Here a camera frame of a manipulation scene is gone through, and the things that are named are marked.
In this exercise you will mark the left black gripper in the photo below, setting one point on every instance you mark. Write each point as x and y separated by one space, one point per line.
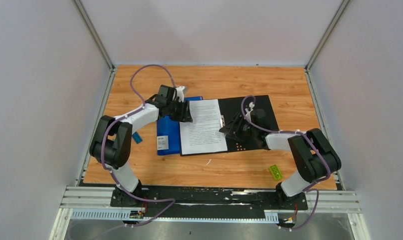
185 115

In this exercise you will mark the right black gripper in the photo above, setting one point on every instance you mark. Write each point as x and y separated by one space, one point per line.
229 129

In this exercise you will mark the blue file folder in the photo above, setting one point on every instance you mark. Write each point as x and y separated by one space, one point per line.
168 132

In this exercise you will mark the printed paper sheet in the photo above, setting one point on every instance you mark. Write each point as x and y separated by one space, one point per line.
202 136

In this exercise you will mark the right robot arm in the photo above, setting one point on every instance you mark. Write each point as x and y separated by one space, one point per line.
315 158

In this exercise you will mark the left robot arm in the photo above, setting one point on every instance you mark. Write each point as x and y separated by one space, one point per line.
111 143

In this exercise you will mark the blue toy brick plate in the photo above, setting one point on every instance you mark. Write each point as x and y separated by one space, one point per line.
137 138

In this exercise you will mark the green toy brick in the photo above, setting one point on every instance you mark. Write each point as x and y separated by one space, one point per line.
275 172

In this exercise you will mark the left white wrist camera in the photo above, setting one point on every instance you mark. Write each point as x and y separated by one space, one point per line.
180 93

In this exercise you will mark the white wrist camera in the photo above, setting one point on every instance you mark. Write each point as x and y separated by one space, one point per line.
180 93
248 110

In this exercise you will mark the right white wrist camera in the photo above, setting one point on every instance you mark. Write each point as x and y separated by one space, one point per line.
248 110

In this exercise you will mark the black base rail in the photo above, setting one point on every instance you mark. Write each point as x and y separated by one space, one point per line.
205 204

